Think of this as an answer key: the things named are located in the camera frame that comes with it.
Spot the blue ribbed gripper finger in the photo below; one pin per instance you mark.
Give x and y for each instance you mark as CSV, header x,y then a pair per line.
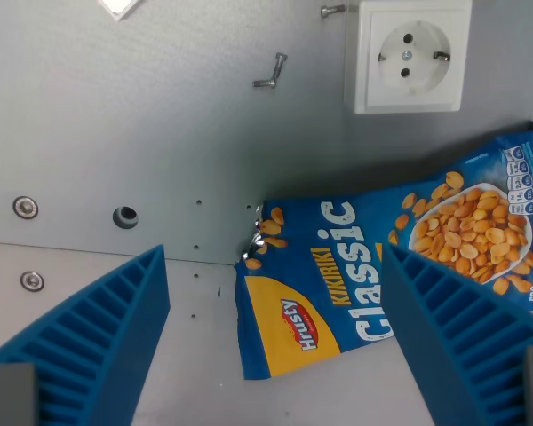
x,y
462,337
93,337

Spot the silver mounted hex screw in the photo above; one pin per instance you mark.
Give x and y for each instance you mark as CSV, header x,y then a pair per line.
x,y
25,207
32,281

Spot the blue peanut snack bag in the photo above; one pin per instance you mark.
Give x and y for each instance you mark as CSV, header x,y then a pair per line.
x,y
373,248

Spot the white wall power socket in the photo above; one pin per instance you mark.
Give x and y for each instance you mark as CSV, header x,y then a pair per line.
x,y
408,55

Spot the white flat card piece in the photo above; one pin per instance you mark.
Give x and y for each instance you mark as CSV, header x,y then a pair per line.
x,y
117,7

